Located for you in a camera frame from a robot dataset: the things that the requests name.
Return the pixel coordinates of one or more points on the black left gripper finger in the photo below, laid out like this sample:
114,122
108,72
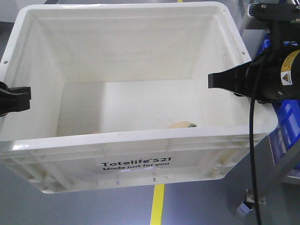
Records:
14,99

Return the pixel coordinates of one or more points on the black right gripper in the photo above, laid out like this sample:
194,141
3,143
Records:
277,78

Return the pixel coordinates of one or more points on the yellow plush ball toy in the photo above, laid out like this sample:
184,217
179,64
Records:
182,124

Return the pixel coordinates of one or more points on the white plastic tote box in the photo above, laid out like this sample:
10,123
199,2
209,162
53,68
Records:
127,71

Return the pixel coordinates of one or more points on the blue storage bin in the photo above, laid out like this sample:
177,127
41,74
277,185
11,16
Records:
287,132

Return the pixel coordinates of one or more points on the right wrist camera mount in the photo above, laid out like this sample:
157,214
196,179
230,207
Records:
280,21

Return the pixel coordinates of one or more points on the grey metal shelf frame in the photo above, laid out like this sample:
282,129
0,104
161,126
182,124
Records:
265,177

